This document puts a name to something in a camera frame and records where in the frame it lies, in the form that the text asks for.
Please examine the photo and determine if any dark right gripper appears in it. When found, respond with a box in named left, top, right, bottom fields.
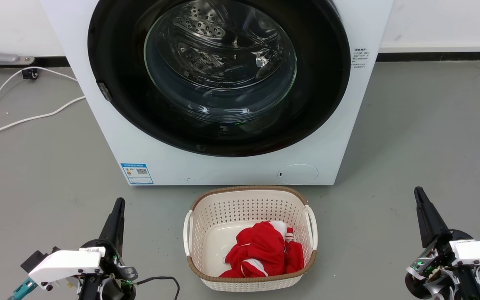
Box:
left=404, top=186, right=480, bottom=300

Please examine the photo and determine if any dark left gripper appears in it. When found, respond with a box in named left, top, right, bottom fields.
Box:
left=77, top=197, right=139, bottom=300

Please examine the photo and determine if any black round glass washer door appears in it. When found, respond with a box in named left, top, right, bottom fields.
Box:
left=87, top=0, right=351, bottom=158

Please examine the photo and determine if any white front-load washing machine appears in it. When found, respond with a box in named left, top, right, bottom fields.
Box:
left=41, top=0, right=395, bottom=186

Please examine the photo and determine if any blue energy label sticker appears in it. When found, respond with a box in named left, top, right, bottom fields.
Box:
left=120, top=163, right=154, bottom=185

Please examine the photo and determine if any cream perforated laundry basket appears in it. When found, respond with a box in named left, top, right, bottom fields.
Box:
left=183, top=185, right=318, bottom=292

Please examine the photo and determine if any round white filter cover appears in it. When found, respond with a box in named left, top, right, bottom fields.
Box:
left=277, top=164, right=319, bottom=185

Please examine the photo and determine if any red and white garment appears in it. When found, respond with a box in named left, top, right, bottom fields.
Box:
left=219, top=221, right=305, bottom=278

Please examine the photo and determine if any small printed text sticker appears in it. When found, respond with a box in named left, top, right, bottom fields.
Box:
left=352, top=47, right=370, bottom=70

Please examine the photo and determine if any steel perforated washer drum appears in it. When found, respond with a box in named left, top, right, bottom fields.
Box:
left=169, top=0, right=282, bottom=90

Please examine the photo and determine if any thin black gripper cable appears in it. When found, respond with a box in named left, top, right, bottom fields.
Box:
left=135, top=276, right=180, bottom=300

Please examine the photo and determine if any teal cable connector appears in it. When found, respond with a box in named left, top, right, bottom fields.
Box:
left=7, top=278, right=38, bottom=300

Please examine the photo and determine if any white hose cable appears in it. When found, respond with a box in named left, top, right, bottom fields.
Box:
left=0, top=96, right=86, bottom=140

